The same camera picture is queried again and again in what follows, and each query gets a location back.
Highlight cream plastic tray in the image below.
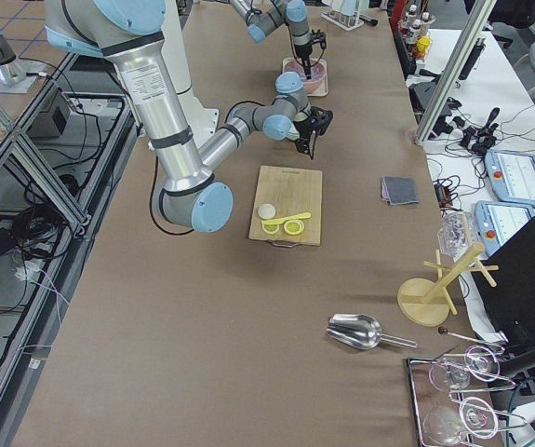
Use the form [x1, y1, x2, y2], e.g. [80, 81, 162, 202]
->
[280, 57, 330, 99]

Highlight grey folded cloth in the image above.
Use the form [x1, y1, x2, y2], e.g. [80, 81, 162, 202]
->
[381, 176, 419, 205]

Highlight back lemon slice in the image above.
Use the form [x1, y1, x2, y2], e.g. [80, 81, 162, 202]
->
[261, 223, 280, 235]

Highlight wooden mug tree stand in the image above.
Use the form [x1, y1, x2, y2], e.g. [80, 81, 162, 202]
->
[396, 218, 500, 327]

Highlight bamboo cutting board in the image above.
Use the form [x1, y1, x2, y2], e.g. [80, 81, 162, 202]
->
[248, 165, 323, 246]

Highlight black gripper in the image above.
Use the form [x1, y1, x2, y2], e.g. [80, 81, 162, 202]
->
[293, 110, 316, 160]
[293, 43, 312, 80]

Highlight far teach pendant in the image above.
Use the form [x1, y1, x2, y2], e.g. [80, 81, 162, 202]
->
[484, 149, 535, 208]

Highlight metal scoop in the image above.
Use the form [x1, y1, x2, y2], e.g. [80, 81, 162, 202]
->
[326, 313, 418, 350]

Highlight front lemon slice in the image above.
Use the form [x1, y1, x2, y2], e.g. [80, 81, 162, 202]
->
[283, 220, 305, 236]

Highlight yellow plastic knife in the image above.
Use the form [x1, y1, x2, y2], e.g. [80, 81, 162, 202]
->
[261, 211, 312, 225]

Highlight lemon slice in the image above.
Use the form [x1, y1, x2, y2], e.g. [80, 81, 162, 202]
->
[261, 223, 280, 235]
[283, 220, 305, 236]

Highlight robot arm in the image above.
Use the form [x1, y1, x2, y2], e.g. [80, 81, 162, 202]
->
[45, 1, 319, 233]
[227, 0, 314, 79]

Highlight aluminium frame post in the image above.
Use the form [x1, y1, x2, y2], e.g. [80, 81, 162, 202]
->
[414, 0, 496, 146]

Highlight pink bowl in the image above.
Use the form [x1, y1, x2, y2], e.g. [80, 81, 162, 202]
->
[281, 61, 328, 93]

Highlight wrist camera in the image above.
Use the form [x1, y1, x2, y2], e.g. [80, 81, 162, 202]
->
[311, 30, 327, 51]
[309, 106, 333, 136]

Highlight white steamed bun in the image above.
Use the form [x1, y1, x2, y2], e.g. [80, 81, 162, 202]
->
[257, 203, 276, 220]

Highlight teach pendant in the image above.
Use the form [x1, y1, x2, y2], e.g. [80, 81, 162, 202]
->
[484, 149, 535, 208]
[475, 200, 535, 256]

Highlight wine glass rack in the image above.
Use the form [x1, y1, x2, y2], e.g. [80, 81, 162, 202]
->
[406, 345, 528, 446]

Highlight black monitor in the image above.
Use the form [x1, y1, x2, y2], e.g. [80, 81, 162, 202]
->
[469, 215, 535, 355]

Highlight near teach pendant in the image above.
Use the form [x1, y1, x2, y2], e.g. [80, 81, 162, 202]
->
[475, 200, 535, 256]

